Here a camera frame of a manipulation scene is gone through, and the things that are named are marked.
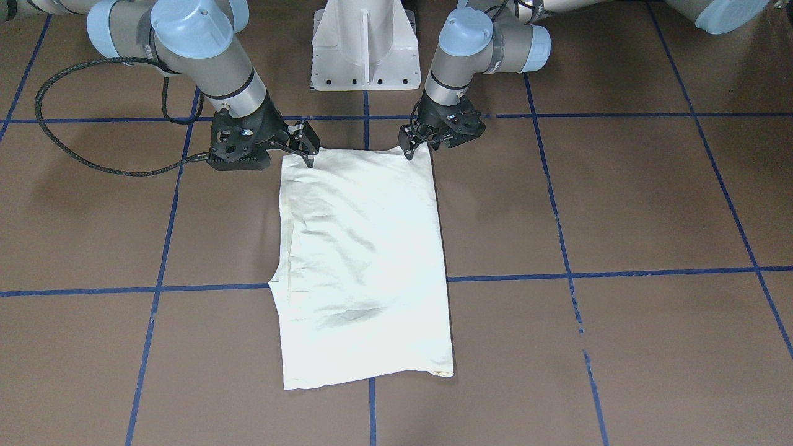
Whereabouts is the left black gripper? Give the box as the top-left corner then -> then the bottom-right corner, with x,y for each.
398,94 -> 486,161

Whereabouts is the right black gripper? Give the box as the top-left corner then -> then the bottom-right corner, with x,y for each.
206,93 -> 320,170

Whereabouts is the cream long-sleeve printed shirt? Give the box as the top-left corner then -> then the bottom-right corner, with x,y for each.
269,144 -> 454,390

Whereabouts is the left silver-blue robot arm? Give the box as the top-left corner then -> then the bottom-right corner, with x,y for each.
393,1 -> 606,160

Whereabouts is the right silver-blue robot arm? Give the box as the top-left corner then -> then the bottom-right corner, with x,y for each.
2,1 -> 320,177

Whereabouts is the white pedestal column with base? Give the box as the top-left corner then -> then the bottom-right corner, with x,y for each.
310,1 -> 421,91

